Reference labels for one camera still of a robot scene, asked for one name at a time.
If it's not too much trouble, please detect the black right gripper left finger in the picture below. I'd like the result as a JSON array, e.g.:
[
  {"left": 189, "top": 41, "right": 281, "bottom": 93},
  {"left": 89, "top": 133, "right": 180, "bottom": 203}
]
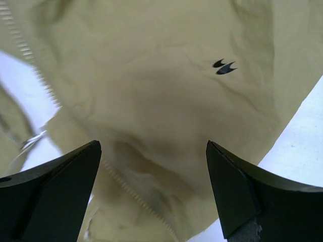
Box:
[{"left": 1, "top": 141, "right": 101, "bottom": 242}]

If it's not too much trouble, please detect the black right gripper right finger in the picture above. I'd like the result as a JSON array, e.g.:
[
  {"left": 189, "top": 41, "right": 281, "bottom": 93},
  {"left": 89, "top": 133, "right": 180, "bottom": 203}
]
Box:
[{"left": 206, "top": 141, "right": 322, "bottom": 242}]

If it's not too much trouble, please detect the olive yellow jacket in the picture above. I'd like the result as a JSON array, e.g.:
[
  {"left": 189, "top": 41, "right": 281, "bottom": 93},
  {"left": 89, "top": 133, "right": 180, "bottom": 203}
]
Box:
[{"left": 1, "top": 0, "right": 322, "bottom": 241}]

